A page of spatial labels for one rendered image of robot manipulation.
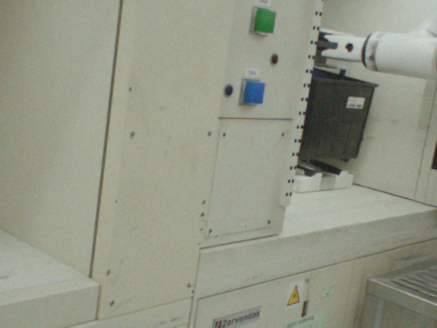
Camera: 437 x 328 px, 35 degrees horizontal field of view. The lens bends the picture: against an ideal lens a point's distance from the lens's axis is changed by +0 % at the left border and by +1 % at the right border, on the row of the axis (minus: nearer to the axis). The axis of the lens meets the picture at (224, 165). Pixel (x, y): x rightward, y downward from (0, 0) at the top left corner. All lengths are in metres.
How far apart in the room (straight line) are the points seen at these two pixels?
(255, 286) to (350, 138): 0.59
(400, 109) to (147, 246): 0.90
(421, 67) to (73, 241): 0.81
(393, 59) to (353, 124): 0.21
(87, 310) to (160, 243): 0.13
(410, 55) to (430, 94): 0.20
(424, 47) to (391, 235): 0.38
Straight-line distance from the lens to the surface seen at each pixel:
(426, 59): 1.42
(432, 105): 1.62
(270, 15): 0.98
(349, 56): 1.50
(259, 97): 0.99
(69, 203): 0.92
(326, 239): 1.24
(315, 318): 1.29
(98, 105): 0.87
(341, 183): 1.62
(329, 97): 1.50
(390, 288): 1.35
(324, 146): 1.54
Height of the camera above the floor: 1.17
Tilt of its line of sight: 10 degrees down
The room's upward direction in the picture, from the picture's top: 8 degrees clockwise
